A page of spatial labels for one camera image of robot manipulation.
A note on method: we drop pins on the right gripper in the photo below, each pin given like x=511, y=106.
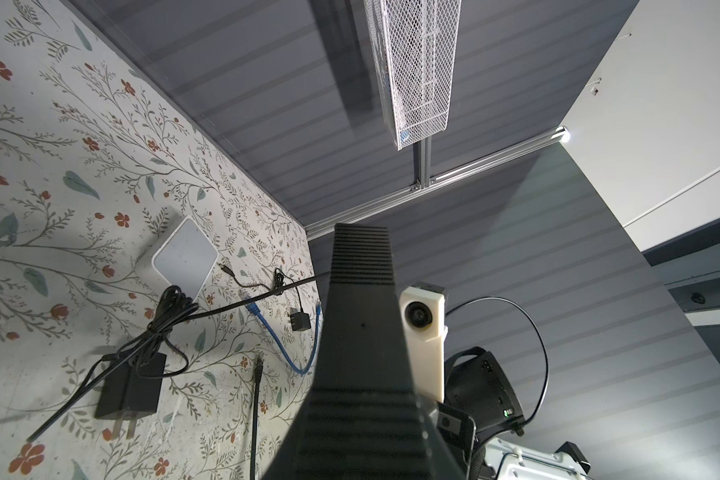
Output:
x=478, y=397

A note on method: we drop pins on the white box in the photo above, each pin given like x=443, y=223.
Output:
x=185, y=259

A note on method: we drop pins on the small black power adapter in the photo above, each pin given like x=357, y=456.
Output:
x=130, y=394

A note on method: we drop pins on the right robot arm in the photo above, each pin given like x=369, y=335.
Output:
x=495, y=458

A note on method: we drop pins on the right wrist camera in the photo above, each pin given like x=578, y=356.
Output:
x=422, y=307

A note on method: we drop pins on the white mesh wall basket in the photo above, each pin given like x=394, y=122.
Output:
x=414, y=46

